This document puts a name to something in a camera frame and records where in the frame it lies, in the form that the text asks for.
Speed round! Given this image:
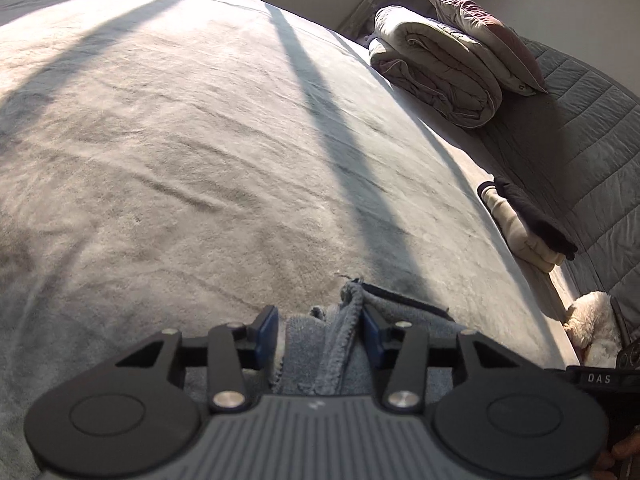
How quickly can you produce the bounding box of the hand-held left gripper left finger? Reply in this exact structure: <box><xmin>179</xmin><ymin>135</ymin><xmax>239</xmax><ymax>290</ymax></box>
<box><xmin>102</xmin><ymin>305</ymin><xmax>280</xmax><ymax>413</ymax></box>

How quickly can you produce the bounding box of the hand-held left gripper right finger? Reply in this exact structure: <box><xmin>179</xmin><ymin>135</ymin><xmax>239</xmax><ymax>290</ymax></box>
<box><xmin>362</xmin><ymin>304</ymin><xmax>532</xmax><ymax>413</ymax></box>

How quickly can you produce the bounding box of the grey patterned knit sweater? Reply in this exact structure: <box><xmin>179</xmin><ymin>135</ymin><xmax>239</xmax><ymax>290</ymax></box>
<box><xmin>270</xmin><ymin>280</ymin><xmax>468</xmax><ymax>396</ymax></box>

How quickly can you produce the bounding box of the person's right hand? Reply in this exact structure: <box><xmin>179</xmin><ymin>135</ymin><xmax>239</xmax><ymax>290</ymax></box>
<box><xmin>597</xmin><ymin>432</ymin><xmax>640</xmax><ymax>473</ymax></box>

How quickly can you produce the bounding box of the white fluffy dog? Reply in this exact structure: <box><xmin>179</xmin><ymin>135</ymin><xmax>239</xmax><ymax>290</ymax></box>
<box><xmin>564</xmin><ymin>291</ymin><xmax>626</xmax><ymax>367</ymax></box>

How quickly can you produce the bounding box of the folded beige garment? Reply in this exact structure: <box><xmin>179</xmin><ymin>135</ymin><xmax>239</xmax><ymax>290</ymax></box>
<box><xmin>482</xmin><ymin>185</ymin><xmax>568</xmax><ymax>273</ymax></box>

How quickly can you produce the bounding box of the bed with grey sheet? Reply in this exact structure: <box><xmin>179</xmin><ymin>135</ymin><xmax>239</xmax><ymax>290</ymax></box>
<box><xmin>0</xmin><ymin>0</ymin><xmax>586</xmax><ymax>480</ymax></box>

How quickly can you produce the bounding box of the folded black garment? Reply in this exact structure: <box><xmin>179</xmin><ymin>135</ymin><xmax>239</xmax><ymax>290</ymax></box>
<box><xmin>477</xmin><ymin>176</ymin><xmax>578</xmax><ymax>261</ymax></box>

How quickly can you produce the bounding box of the grey quilted headboard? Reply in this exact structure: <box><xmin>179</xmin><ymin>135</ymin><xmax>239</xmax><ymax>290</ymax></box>
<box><xmin>480</xmin><ymin>37</ymin><xmax>640</xmax><ymax>361</ymax></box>

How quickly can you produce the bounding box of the folded beige quilt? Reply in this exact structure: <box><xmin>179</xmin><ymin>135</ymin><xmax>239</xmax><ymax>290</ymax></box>
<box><xmin>368</xmin><ymin>5</ymin><xmax>503</xmax><ymax>131</ymax></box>

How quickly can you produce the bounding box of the quilted pillow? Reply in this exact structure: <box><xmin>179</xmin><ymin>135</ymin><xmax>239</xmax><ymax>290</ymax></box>
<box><xmin>425</xmin><ymin>0</ymin><xmax>549</xmax><ymax>96</ymax></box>

